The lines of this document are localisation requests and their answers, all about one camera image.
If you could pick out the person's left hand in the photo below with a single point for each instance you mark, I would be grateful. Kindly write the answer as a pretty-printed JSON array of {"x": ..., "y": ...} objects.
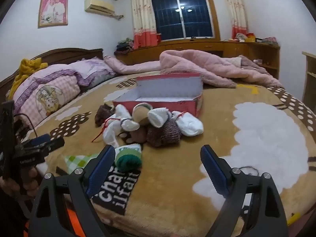
[{"x": 33, "y": 182}]

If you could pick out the yellow box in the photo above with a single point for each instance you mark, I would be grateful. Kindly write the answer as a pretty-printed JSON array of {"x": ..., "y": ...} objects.
[{"x": 250, "y": 38}]

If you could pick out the wooden headboard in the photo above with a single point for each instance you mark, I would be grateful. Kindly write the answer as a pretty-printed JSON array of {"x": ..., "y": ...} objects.
[{"x": 69, "y": 54}]

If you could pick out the white pink cloth pile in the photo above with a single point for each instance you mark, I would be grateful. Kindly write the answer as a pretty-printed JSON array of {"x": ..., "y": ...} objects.
[{"x": 238, "y": 37}]

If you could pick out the orange garment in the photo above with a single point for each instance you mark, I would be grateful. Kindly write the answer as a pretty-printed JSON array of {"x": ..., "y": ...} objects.
[{"x": 71, "y": 222}]

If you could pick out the pink fluffy blanket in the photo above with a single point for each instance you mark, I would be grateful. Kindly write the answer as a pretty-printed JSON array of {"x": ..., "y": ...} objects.
[{"x": 197, "y": 61}]

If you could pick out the pink checked cartoon quilt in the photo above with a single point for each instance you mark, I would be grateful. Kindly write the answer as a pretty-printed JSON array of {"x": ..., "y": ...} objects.
[{"x": 54, "y": 88}]

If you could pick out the brown cloud print blanket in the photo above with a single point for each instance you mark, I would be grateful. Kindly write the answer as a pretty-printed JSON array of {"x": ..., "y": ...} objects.
[{"x": 217, "y": 133}]

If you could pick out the air conditioner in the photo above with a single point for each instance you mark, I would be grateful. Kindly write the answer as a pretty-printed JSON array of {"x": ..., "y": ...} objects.
[{"x": 98, "y": 6}]

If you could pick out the framed wall poster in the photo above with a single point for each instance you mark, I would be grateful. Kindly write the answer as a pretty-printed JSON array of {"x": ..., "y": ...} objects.
[{"x": 53, "y": 11}]

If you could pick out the patterned flat box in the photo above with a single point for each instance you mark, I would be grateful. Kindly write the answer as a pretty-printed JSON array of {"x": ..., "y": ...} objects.
[{"x": 267, "y": 40}]

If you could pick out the cream and coral curtain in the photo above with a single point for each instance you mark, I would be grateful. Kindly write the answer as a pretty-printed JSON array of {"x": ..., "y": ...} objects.
[
  {"x": 143, "y": 17},
  {"x": 235, "y": 9}
]

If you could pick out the red cardboard box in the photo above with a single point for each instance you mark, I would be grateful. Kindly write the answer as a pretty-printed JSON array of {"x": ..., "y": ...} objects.
[{"x": 172, "y": 106}]

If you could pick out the yellow knit garment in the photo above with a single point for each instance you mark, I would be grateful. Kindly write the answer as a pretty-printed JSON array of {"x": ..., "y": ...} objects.
[{"x": 27, "y": 66}]

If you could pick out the tan sock ball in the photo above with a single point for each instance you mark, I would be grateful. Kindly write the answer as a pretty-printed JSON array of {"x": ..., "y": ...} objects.
[{"x": 140, "y": 116}]

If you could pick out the maroon melange knit sock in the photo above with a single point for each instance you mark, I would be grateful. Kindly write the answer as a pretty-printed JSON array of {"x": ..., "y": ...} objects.
[{"x": 163, "y": 133}]

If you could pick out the green and white sock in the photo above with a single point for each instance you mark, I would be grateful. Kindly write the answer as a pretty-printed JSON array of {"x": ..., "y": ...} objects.
[{"x": 128, "y": 161}]

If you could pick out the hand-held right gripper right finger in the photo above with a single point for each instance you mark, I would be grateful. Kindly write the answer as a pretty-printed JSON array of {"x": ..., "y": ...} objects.
[{"x": 213, "y": 170}]

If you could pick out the pile of folded clothes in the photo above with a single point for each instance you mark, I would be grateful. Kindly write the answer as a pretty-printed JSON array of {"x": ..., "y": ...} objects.
[{"x": 123, "y": 47}]

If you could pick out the dusty pink sock ball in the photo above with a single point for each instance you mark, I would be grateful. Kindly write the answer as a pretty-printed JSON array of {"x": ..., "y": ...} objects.
[{"x": 138, "y": 135}]

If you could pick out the dark brown knit sock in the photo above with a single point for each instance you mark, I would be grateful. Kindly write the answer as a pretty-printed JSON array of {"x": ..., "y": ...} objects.
[{"x": 103, "y": 113}]

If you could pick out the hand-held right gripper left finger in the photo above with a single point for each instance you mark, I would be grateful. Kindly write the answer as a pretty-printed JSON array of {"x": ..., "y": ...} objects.
[{"x": 101, "y": 170}]

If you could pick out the pink checked rolled quilt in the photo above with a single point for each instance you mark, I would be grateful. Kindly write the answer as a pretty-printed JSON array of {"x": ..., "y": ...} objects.
[{"x": 128, "y": 68}]

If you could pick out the window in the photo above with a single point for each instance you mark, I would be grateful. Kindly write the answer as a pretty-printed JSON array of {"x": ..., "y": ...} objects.
[{"x": 167, "y": 14}]

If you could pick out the purple ruffled pillow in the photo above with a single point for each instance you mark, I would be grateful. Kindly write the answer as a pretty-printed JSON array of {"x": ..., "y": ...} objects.
[{"x": 93, "y": 69}]

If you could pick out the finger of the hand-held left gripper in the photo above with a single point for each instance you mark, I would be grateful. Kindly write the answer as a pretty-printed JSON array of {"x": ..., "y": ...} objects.
[
  {"x": 39, "y": 138},
  {"x": 49, "y": 147}
]

